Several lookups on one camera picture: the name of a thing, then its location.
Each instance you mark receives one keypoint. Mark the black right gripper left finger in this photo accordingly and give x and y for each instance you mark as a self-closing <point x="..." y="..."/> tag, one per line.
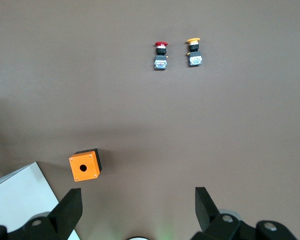
<point x="65" y="215"/>

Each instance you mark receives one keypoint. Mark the red mushroom push button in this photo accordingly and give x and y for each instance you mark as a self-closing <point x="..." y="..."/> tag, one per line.
<point x="160" y="56"/>

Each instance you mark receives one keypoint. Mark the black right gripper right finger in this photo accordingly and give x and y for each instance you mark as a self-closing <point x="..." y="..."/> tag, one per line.
<point x="210" y="220"/>

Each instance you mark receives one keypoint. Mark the white drawer cabinet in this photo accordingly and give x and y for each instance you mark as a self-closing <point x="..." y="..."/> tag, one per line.
<point x="17" y="195"/>

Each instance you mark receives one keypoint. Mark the yellow mushroom push button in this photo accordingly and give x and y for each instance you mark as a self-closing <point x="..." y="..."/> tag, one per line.
<point x="195" y="53"/>

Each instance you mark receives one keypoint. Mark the orange box with hole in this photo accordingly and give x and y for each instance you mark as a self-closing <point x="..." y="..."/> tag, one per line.
<point x="83" y="167"/>

